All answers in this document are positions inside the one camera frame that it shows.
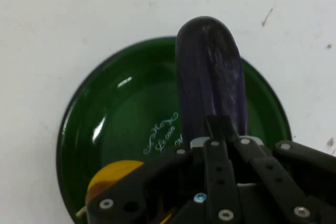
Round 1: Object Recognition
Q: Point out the purple toy eggplant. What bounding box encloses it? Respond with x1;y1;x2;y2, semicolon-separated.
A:
175;16;249;151

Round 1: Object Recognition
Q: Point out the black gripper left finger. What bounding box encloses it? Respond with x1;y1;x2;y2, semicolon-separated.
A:
86;136;243;224

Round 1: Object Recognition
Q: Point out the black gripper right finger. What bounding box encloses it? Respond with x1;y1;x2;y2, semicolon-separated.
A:
206;115;336;224

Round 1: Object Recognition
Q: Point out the yellow toy onion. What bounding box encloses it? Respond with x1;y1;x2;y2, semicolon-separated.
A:
76;159;174;224

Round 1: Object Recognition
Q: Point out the dark green round plate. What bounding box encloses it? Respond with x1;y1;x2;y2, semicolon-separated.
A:
56;36;293;224

